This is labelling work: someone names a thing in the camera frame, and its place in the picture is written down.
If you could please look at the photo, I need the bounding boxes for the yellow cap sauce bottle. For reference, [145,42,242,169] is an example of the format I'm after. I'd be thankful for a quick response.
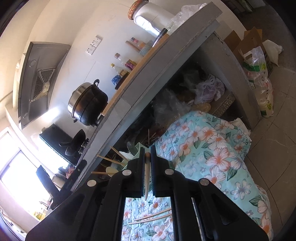
[110,63,123,76]

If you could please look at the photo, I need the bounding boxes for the white air fryer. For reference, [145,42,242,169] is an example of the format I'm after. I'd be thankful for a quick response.
[133,2,175,37]

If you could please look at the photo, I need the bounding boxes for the woven round mat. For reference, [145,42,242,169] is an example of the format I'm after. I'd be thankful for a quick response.
[127,0,149,19]

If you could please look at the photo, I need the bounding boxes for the small black pan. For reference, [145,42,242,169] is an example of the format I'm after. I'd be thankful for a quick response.
[115,71,130,91]

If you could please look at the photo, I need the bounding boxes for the green plastic utensil holder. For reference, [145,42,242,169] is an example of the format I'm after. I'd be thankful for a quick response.
[110,142,153,177]

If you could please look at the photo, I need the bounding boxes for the white plastic bag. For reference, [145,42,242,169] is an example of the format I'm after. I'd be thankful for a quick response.
[263,39,284,67]

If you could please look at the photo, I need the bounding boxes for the bag of rice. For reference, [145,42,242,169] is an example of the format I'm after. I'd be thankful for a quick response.
[241,46,275,119]

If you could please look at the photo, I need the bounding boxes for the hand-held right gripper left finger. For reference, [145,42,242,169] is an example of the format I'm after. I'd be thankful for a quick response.
[25,152,146,241]

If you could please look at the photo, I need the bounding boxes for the grey concrete counter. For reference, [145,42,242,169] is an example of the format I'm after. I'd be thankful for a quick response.
[69,1,258,193]

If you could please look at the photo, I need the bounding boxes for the cream utensil with brown tip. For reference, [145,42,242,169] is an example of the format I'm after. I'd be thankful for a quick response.
[144,152,152,201]

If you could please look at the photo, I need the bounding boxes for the black cooking pot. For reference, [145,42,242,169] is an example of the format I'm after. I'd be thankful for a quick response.
[71,79,109,127]

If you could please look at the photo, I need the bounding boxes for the red label glass bottle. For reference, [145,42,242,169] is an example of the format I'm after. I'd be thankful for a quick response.
[114,52,137,70]

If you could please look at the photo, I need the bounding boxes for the wooden cutting board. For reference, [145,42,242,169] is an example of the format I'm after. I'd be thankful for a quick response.
[101,33,171,117]

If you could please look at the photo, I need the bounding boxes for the black box appliance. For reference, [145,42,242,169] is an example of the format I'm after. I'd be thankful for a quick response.
[38,123,75,163]

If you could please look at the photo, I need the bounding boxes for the steel range hood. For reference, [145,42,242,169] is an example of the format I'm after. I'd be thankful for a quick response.
[17,41,71,131]

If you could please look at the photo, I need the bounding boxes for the clear plastic bag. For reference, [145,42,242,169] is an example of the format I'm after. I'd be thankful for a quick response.
[169,4,204,31]

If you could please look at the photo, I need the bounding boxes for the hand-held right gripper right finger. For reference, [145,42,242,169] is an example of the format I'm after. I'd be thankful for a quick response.
[150,146,270,241]

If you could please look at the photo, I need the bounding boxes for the black wok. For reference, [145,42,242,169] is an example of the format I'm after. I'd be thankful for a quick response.
[59,128,86,158]

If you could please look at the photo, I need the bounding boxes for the floral printed cloth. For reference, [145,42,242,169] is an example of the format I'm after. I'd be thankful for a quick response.
[121,110,275,241]

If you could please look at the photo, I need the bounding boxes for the purple plastic bag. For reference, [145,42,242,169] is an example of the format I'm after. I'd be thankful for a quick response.
[195,74,226,104]

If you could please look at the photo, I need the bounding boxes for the wooden rolling pin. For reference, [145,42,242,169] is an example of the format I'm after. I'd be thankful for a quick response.
[125,40,142,53]

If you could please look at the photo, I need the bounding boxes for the red cap sauce bottle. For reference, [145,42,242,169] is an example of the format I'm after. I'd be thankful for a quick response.
[130,37,147,47]

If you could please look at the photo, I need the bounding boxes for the pale blue bowl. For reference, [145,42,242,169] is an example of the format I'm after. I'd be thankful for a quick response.
[140,39,154,56]

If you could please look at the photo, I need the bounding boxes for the black flat panel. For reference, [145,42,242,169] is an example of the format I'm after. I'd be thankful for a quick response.
[35,164,62,205]

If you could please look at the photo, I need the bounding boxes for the white mug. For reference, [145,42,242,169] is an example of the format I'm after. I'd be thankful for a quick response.
[52,173,67,189]

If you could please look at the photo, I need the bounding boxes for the steel pot lid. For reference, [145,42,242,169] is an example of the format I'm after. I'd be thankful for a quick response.
[68,82,93,114]

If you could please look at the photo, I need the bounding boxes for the cardboard box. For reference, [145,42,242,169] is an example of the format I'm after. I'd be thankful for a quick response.
[223,26,274,77]

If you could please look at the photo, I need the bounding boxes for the gas stove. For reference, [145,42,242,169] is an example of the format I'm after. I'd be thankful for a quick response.
[78,137,90,155]

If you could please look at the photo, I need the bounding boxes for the white wall socket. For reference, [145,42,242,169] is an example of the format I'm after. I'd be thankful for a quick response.
[85,44,97,56]
[91,34,103,46]

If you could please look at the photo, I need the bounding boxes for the crumpled clear plastic bags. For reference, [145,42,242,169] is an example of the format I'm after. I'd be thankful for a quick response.
[152,90,186,126]

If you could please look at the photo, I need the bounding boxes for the black handle cleaver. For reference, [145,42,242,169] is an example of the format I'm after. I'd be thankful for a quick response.
[152,27,168,47]

